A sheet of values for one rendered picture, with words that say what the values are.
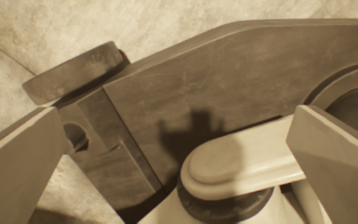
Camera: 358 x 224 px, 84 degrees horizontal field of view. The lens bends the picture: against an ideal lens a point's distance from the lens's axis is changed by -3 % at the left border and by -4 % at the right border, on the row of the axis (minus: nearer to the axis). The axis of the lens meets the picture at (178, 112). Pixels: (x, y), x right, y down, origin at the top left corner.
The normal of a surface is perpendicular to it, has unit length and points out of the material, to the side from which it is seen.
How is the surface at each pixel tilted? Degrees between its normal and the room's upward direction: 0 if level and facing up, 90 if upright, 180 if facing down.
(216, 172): 90
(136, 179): 0
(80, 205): 0
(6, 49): 0
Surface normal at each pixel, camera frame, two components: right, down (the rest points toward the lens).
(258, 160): -0.39, -0.83
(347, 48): -0.05, 0.46
